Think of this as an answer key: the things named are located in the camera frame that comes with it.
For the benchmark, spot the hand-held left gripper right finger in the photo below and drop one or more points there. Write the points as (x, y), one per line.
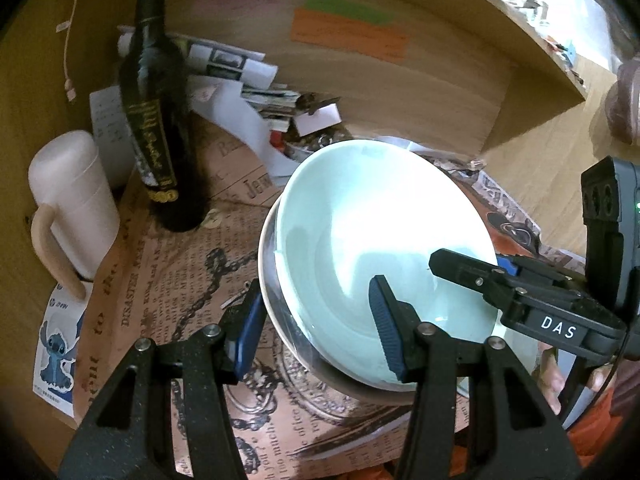
(387, 330)

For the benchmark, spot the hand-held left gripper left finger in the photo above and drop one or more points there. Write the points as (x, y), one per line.
(245, 340)

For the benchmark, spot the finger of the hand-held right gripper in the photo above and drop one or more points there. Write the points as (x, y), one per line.
(465, 270)
(507, 264)

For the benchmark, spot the pinkish grey bowl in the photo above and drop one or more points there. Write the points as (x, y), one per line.
(335, 377)

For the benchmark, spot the mint green bowl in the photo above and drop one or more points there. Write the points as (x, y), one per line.
(350, 240)

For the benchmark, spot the person's right hand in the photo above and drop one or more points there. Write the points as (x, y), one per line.
(552, 375)

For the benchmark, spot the newspaper print mat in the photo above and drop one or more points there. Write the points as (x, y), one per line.
(190, 270)

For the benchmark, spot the cartoon sticker sheet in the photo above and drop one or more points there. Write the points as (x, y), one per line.
(55, 355)

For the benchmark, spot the small bowl of beads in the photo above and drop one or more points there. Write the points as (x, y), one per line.
(310, 146)

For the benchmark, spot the dark wine bottle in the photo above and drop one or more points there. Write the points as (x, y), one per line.
(160, 160)

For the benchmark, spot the brown striped curtain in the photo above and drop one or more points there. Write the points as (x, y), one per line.
(622, 100)

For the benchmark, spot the white cardboard piece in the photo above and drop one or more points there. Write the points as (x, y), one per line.
(315, 120)

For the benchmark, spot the cream lidded mug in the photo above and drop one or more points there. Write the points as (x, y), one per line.
(75, 200)

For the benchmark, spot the white handwritten note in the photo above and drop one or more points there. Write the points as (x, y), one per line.
(107, 125)

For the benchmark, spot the orange sticky note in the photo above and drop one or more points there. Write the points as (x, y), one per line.
(345, 35)

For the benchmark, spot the stack of magazines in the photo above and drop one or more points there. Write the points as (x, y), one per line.
(225, 65)

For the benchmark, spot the green sticky note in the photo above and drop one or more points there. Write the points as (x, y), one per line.
(350, 9)

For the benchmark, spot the pink sticky note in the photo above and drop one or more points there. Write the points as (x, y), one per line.
(235, 0)

